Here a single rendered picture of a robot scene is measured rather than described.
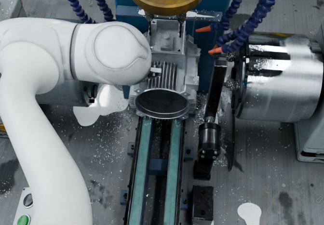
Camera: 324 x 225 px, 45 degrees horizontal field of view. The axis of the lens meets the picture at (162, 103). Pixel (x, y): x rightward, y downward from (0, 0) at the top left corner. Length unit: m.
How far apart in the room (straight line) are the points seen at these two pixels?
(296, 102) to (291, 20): 0.66
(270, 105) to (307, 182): 0.34
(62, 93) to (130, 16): 0.29
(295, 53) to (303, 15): 0.66
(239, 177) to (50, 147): 0.84
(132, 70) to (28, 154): 0.23
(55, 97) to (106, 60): 0.51
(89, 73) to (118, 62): 0.08
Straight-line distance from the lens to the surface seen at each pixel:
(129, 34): 0.63
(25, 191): 0.99
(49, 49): 0.67
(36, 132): 0.52
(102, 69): 0.63
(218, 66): 0.88
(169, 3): 0.88
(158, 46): 1.09
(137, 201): 1.08
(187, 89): 1.04
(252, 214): 1.22
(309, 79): 1.05
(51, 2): 1.72
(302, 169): 1.31
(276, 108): 1.07
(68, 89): 1.07
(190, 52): 1.13
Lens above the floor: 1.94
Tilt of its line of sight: 58 degrees down
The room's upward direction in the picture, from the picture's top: straight up
